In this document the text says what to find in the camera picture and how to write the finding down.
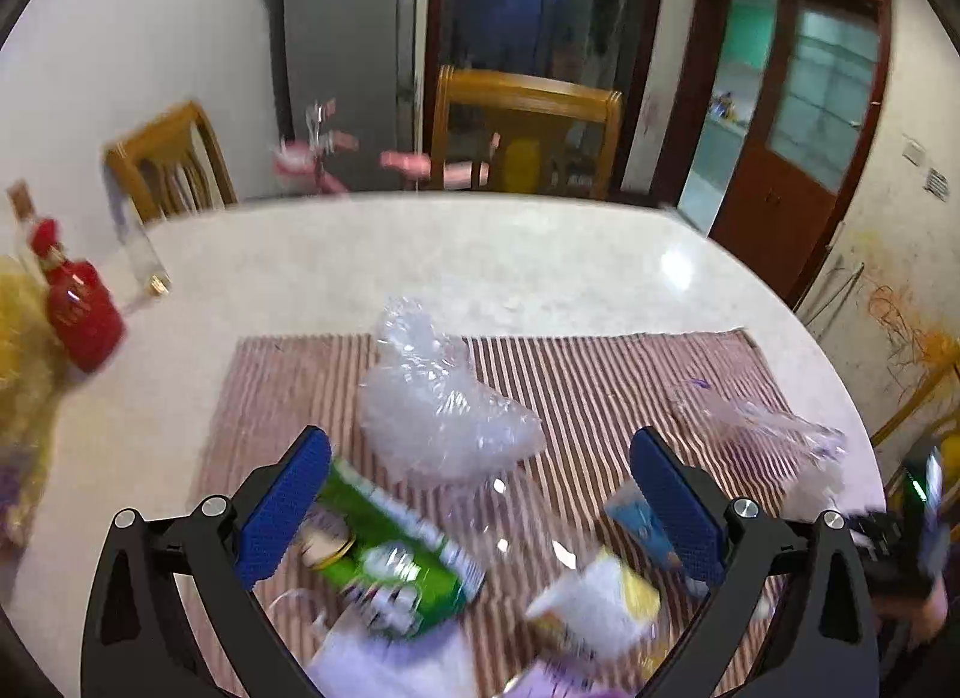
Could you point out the striped brown white cloth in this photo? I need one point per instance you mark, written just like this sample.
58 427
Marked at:
600 383

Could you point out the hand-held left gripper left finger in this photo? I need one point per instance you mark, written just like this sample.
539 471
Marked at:
285 507

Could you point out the wooden chair with broad backrest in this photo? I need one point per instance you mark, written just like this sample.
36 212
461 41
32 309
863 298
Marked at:
525 94

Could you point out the brown wooden door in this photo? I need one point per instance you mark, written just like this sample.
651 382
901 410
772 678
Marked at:
772 203

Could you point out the red liquor bottle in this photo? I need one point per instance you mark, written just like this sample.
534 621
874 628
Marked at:
82 323

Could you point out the green drink can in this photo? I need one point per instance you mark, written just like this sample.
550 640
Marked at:
405 563

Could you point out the grey refrigerator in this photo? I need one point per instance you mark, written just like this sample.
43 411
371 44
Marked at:
345 53

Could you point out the blue cartoon drink bottle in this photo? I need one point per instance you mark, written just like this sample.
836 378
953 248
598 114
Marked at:
637 518

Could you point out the yellow plastic bag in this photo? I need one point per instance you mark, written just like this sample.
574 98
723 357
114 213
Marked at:
22 383

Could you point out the clear bubble wrap bag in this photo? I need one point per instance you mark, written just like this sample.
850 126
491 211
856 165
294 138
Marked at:
435 413

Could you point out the clear glass bottle with cork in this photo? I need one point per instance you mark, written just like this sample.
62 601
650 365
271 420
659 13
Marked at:
26 233

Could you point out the wooden chair with slatted back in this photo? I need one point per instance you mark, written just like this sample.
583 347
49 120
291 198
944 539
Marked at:
172 135

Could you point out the white wall switch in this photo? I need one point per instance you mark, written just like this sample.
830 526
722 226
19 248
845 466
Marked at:
913 149

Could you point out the white wall vent plate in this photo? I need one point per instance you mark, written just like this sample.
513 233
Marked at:
938 184

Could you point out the yellow plastic container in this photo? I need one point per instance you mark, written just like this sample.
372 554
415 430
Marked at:
523 165

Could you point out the clear bottle with yellow cap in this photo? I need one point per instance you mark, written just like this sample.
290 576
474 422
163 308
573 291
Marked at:
592 608

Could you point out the clear plastic wrapper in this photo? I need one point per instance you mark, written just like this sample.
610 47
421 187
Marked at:
750 420

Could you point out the dark glass door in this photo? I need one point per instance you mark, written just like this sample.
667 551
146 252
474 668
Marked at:
510 15

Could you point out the yellow wooden chair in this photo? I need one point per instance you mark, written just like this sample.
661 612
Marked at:
922 398

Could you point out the pink toy tricycle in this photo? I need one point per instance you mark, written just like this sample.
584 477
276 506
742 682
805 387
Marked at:
300 161

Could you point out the purple drink pouch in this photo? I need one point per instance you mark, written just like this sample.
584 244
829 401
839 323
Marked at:
390 668

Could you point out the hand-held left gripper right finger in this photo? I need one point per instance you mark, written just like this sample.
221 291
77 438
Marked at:
679 510

